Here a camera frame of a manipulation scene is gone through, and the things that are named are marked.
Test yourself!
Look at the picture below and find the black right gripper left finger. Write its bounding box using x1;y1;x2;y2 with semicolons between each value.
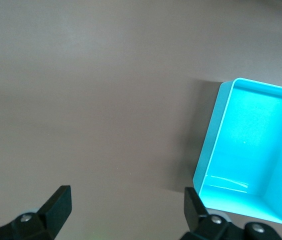
0;184;73;240

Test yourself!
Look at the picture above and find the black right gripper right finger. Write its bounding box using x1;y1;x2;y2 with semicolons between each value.
180;186;281;240

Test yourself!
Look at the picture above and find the turquoise plastic bin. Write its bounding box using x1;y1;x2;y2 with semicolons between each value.
192;77;282;224

